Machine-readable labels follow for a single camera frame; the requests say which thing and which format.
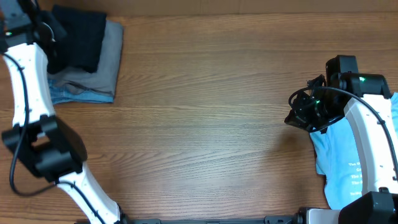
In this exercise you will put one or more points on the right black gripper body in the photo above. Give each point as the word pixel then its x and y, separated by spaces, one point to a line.
pixel 298 121

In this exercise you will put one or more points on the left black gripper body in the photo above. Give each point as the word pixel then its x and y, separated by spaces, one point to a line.
pixel 53 28

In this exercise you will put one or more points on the black t-shirt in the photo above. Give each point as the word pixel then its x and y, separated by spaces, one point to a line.
pixel 81 47

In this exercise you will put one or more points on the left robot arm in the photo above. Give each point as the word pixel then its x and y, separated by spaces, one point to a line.
pixel 46 146

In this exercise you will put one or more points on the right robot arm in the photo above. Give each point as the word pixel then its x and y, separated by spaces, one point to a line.
pixel 343 81

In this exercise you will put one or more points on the light blue t-shirt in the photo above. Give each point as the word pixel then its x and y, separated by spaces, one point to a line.
pixel 339 161

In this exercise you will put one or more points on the folded blue jeans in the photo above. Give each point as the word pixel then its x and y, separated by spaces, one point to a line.
pixel 62 95

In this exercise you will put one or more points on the folded grey shorts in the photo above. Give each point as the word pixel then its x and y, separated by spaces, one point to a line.
pixel 103 81

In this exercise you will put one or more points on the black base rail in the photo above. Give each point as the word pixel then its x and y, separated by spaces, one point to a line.
pixel 278 219

